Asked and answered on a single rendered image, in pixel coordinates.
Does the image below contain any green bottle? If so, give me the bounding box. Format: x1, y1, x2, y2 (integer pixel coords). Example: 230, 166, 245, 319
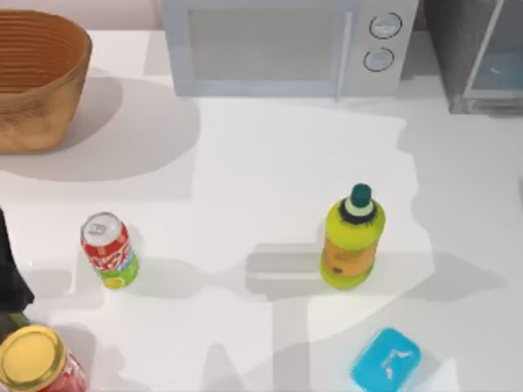
319, 183, 387, 291

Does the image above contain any microwave oven door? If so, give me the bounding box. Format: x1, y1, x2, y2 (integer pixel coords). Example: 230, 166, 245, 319
161, 0, 355, 98

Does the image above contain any pale microwave oven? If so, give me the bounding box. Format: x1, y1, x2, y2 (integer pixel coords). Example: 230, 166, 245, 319
158, 0, 422, 100

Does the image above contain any red and green can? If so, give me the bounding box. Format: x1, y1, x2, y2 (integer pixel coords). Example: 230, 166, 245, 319
80, 212, 141, 290

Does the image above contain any microwave knob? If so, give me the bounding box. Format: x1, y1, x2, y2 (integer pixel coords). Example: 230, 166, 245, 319
369, 11, 403, 39
363, 47, 396, 74

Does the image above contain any blue soap bar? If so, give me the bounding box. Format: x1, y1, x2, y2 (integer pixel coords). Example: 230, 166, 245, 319
349, 327, 422, 392

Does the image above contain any brown woven basket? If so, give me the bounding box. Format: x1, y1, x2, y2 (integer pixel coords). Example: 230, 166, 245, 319
0, 10, 94, 155

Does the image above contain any grey cabinet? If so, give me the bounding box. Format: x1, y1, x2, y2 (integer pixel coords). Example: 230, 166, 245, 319
422, 0, 523, 116

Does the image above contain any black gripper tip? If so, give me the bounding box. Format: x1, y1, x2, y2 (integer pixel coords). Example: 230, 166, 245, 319
0, 208, 35, 314

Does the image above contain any red jar with gold lid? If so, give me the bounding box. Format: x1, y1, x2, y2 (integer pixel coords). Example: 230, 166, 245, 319
0, 324, 87, 392

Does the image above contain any microwave door handle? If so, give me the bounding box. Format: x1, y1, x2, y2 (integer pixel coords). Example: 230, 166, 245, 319
336, 11, 353, 100

